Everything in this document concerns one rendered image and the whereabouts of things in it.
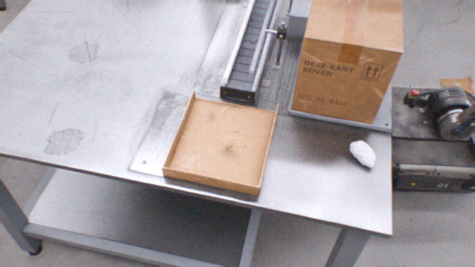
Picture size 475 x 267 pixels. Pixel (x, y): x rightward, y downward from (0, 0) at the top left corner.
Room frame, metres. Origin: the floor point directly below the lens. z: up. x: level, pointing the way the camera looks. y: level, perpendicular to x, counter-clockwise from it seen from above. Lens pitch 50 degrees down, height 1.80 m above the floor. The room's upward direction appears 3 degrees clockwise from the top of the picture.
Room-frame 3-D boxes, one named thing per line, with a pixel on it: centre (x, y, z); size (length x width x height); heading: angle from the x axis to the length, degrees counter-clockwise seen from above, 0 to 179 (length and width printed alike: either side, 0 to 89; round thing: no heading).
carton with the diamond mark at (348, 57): (1.02, -0.31, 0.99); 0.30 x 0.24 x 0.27; 169
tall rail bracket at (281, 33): (1.12, -0.11, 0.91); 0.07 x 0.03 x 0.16; 79
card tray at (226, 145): (0.77, 0.03, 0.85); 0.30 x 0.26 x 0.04; 169
